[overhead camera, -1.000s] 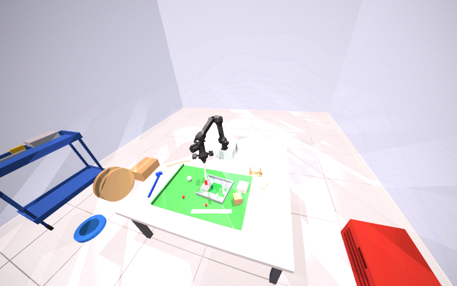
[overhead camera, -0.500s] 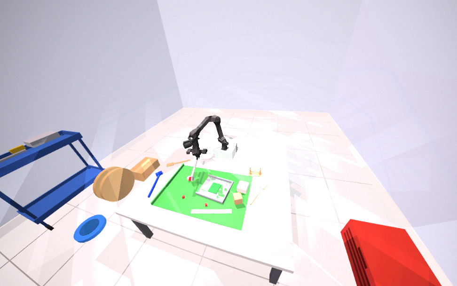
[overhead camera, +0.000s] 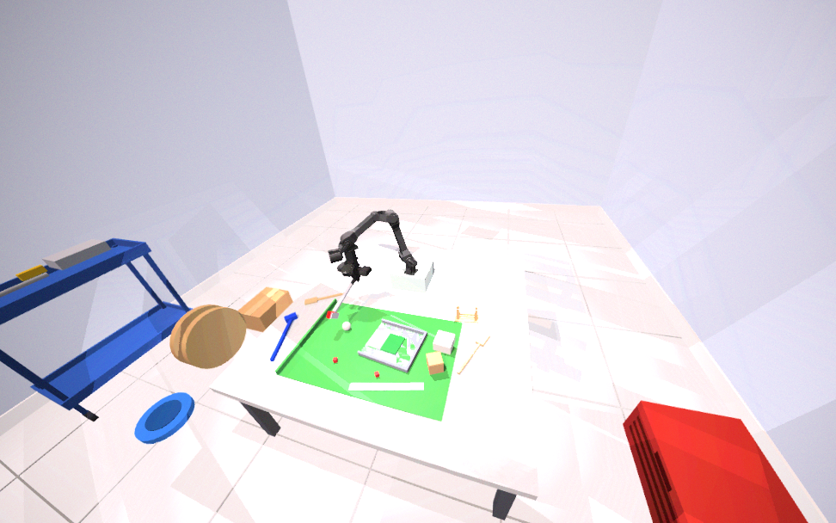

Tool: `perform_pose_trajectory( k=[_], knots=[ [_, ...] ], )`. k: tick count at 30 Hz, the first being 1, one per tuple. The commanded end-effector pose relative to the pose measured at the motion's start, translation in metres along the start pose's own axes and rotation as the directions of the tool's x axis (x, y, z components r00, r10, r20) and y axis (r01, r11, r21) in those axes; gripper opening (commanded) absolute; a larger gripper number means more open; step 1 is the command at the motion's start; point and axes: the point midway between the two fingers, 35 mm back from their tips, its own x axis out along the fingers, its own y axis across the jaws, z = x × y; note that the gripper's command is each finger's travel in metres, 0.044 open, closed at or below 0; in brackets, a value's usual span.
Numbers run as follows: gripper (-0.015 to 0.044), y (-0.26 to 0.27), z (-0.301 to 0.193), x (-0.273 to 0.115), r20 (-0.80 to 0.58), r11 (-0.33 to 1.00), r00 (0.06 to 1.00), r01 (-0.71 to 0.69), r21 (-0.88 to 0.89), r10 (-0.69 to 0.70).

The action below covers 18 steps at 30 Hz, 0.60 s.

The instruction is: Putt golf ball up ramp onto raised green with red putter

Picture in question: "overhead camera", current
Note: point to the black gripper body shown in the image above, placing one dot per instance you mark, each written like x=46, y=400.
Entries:
x=363, y=271

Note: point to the green flat mat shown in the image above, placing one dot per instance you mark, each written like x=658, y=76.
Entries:
x=313, y=364

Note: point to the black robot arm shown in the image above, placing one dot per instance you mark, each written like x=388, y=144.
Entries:
x=347, y=242

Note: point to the white flat bar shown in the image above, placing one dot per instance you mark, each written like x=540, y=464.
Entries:
x=388, y=387

